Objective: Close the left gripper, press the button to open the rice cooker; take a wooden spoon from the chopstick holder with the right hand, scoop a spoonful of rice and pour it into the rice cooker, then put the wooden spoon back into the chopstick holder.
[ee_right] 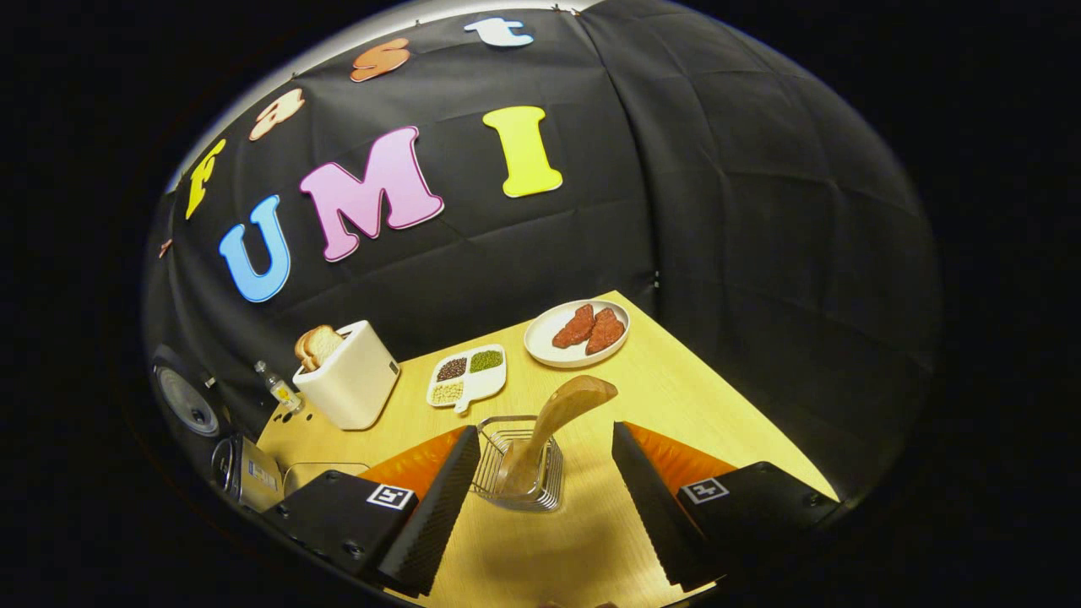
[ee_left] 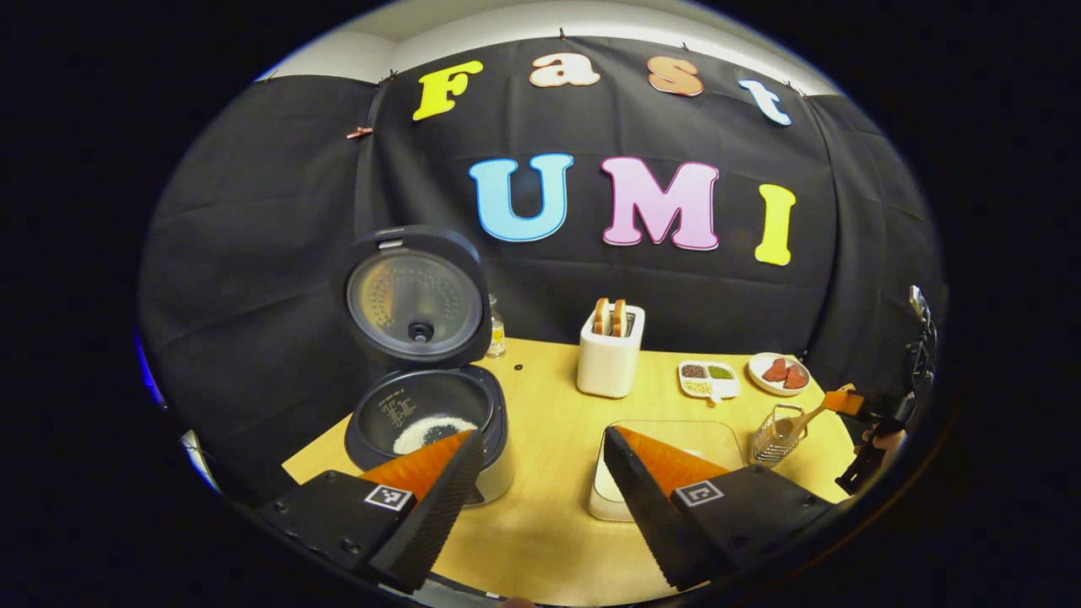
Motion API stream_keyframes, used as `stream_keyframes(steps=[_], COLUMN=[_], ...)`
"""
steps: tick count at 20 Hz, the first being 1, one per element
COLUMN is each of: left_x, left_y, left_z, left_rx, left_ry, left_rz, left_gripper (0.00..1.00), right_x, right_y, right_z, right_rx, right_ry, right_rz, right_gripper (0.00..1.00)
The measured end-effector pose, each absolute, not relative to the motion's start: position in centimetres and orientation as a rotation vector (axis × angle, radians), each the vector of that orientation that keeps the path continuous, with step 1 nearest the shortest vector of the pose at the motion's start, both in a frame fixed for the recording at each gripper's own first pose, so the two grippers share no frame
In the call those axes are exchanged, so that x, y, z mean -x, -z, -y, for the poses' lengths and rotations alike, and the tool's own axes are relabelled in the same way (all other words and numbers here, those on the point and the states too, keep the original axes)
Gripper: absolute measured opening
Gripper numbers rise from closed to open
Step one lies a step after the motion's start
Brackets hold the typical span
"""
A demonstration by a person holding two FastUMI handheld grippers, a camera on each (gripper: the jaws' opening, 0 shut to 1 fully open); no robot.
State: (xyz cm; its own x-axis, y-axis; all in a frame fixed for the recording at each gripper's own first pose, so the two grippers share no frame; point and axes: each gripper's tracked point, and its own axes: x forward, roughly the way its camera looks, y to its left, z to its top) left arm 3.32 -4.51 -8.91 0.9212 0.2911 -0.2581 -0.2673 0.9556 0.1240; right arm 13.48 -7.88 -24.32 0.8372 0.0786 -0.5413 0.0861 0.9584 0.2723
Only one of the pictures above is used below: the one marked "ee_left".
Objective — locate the clear plastic rice box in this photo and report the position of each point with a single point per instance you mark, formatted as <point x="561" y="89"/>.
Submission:
<point x="709" y="439"/>

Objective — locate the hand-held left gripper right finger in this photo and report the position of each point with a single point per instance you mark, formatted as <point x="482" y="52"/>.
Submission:
<point x="642" y="515"/>

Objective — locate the toasted bread slice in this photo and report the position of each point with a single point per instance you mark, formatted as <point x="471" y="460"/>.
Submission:
<point x="619" y="319"/>
<point x="601" y="317"/>

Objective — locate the small glass bottle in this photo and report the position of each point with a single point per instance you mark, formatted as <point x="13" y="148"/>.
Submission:
<point x="497" y="333"/>

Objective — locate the red meat piece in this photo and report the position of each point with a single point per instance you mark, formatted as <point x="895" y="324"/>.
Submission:
<point x="795" y="377"/>
<point x="775" y="371"/>

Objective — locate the pink cloth clip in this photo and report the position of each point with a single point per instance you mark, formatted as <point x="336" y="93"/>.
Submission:
<point x="360" y="132"/>

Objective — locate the white toaster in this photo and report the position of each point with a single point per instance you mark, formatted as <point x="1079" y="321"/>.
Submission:
<point x="608" y="367"/>

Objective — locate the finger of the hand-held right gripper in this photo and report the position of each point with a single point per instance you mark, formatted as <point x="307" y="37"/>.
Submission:
<point x="844" y="402"/>

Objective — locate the dark grey rice cooker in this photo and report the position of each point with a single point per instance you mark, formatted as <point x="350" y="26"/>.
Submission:
<point x="422" y="253"/>

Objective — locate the round white plate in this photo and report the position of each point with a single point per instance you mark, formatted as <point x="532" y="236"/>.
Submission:
<point x="760" y="380"/>

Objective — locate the black backdrop cloth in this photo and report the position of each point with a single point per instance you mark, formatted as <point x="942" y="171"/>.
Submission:
<point x="270" y="253"/>

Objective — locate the divided white grain dish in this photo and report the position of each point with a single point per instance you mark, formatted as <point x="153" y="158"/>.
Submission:
<point x="709" y="382"/>

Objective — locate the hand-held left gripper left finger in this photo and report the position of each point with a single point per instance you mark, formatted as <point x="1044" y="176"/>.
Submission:
<point x="435" y="515"/>

